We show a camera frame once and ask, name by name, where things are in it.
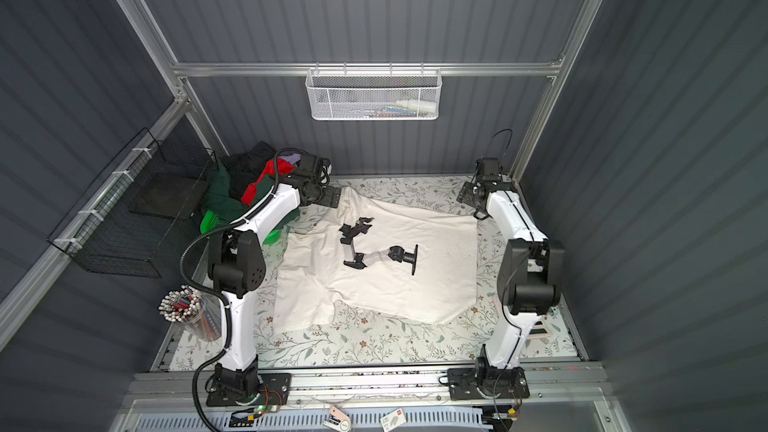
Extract white printed t shirt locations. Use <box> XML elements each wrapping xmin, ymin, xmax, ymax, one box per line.
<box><xmin>273</xmin><ymin>187</ymin><xmax>478</xmax><ymax>334</ymax></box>

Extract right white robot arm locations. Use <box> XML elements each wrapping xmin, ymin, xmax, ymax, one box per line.
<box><xmin>448</xmin><ymin>157</ymin><xmax>565</xmax><ymax>400</ymax></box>

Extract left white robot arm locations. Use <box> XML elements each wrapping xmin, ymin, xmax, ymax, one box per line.
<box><xmin>209</xmin><ymin>152</ymin><xmax>340</xmax><ymax>403</ymax></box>

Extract purple t shirt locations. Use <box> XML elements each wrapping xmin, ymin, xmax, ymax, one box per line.
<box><xmin>280</xmin><ymin>153</ymin><xmax>301</xmax><ymax>165</ymax></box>

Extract red t shirt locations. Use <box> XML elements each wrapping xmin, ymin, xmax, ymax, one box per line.
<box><xmin>240</xmin><ymin>157</ymin><xmax>296</xmax><ymax>205</ymax></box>

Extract black t shirt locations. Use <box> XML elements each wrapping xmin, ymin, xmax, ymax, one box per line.
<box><xmin>222</xmin><ymin>141</ymin><xmax>276</xmax><ymax>200</ymax></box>

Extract dark green t shirt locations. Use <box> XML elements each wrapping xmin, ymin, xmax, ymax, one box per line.
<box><xmin>200</xmin><ymin>160</ymin><xmax>248</xmax><ymax>227</ymax></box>

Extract white bottle in basket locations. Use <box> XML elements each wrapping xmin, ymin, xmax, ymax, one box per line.
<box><xmin>395</xmin><ymin>99</ymin><xmax>438</xmax><ymax>116</ymax></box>

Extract green laundry basket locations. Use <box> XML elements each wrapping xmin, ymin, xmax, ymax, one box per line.
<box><xmin>199</xmin><ymin>210</ymin><xmax>281</xmax><ymax>245</ymax></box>

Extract pink calculator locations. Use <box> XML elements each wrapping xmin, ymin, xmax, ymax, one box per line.
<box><xmin>528</xmin><ymin>318</ymin><xmax>554</xmax><ymax>341</ymax></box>

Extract cup of markers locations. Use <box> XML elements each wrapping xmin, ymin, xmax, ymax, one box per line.
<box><xmin>158</xmin><ymin>285</ymin><xmax>222</xmax><ymax>342</ymax></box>

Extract white tag left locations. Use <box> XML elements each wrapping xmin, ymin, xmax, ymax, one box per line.
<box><xmin>323</xmin><ymin>405</ymin><xmax>352</xmax><ymax>432</ymax></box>

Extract white tag with red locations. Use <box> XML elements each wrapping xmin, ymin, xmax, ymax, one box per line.
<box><xmin>380</xmin><ymin>408</ymin><xmax>407</xmax><ymax>432</ymax></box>

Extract white wire mesh basket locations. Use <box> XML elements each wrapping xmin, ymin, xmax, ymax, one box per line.
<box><xmin>305</xmin><ymin>69</ymin><xmax>443</xmax><ymax>121</ymax></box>

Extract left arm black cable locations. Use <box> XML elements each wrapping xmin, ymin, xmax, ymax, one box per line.
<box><xmin>179</xmin><ymin>147</ymin><xmax>313</xmax><ymax>432</ymax></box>

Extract black wire mesh basket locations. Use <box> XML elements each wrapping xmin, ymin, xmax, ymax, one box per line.
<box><xmin>48</xmin><ymin>129</ymin><xmax>217</xmax><ymax>279</ymax></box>

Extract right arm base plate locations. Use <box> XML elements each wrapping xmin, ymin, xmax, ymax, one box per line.
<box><xmin>447</xmin><ymin>367</ymin><xmax>530</xmax><ymax>401</ymax></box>

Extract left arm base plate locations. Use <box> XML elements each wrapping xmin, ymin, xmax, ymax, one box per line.
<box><xmin>205</xmin><ymin>369</ymin><xmax>292</xmax><ymax>409</ymax></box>

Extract aluminium mounting rail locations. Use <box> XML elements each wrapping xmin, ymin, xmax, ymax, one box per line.
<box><xmin>120</xmin><ymin>362</ymin><xmax>614</xmax><ymax>412</ymax></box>

